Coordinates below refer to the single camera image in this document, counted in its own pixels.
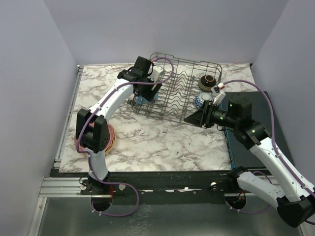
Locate pink dotted plate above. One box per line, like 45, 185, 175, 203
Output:
74, 122, 116, 151

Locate dark blue box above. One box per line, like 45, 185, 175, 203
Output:
216, 91, 295, 170

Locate aluminium rail frame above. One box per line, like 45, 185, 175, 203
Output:
28, 65, 84, 236

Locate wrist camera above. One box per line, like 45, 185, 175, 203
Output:
211, 83, 225, 106
148, 65, 164, 82

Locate red blue patterned bowl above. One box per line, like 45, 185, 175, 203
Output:
193, 92, 214, 109

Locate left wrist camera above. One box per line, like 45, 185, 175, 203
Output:
148, 65, 164, 82

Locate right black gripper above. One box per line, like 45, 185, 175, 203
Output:
185, 99, 239, 128

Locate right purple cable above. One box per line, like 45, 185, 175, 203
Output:
222, 80, 315, 214

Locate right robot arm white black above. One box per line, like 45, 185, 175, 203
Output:
184, 94, 315, 228

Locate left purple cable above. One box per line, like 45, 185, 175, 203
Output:
77, 57, 174, 217

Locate dark brown patterned bowl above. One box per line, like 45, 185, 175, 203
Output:
198, 75, 217, 92

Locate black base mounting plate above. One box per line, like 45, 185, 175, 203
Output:
81, 169, 255, 206

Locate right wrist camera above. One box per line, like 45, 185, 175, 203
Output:
211, 83, 225, 106

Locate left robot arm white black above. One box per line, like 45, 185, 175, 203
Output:
75, 57, 163, 194

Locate blue mug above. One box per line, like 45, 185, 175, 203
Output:
135, 96, 158, 106

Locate tan plate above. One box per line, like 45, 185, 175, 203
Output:
104, 138, 115, 154

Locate purple cable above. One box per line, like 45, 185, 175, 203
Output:
77, 57, 174, 217
222, 80, 315, 214

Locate grey wire dish rack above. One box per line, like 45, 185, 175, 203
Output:
128, 52, 222, 123

